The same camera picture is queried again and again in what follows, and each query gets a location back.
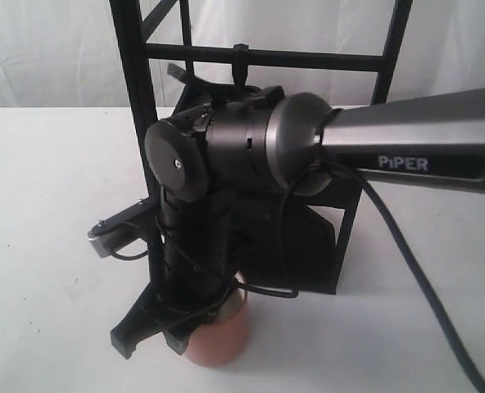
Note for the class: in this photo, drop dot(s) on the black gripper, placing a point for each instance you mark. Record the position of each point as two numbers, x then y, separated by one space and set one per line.
192 279

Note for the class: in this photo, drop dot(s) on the pink ceramic mug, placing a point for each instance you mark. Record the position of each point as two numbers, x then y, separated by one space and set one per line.
220 342

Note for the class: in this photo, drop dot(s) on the black metal mug rack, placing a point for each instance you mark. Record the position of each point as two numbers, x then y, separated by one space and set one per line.
310 244

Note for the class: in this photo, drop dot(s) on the black rack hook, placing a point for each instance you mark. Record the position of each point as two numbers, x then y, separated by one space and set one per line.
239 65

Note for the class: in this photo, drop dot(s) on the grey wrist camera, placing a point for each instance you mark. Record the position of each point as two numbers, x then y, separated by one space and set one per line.
121 229

